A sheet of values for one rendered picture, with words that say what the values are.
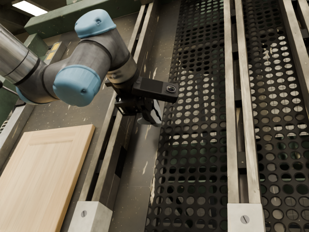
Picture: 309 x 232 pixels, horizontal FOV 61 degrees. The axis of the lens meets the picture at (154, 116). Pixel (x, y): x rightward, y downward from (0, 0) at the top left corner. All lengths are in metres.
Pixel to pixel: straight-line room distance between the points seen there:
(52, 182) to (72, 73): 0.46
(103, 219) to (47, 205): 0.21
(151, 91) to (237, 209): 0.31
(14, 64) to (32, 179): 0.46
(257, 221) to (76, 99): 0.39
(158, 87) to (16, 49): 0.31
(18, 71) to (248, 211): 0.50
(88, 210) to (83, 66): 0.34
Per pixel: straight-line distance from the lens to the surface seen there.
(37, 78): 0.57
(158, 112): 0.73
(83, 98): 0.48
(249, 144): 0.59
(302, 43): 0.79
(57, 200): 0.81
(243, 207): 0.54
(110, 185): 0.70
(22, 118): 1.16
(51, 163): 0.91
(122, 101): 0.66
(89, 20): 0.55
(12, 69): 0.56
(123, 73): 0.59
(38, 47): 1.66
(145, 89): 0.62
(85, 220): 0.65
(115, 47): 0.55
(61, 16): 1.55
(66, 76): 0.47
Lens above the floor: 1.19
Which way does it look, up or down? 2 degrees up
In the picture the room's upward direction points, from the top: 6 degrees counter-clockwise
